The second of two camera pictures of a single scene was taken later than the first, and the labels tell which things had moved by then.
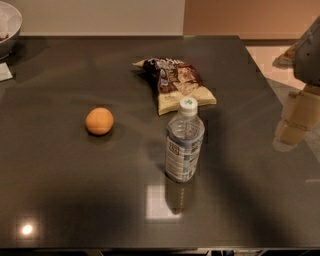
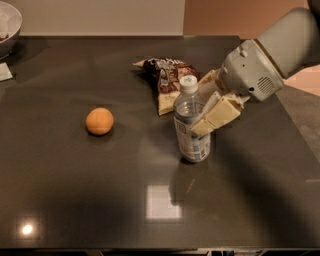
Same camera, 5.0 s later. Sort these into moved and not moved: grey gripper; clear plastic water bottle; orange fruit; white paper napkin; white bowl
Moved: clear plastic water bottle; grey gripper
Not moved: white paper napkin; white bowl; orange fruit
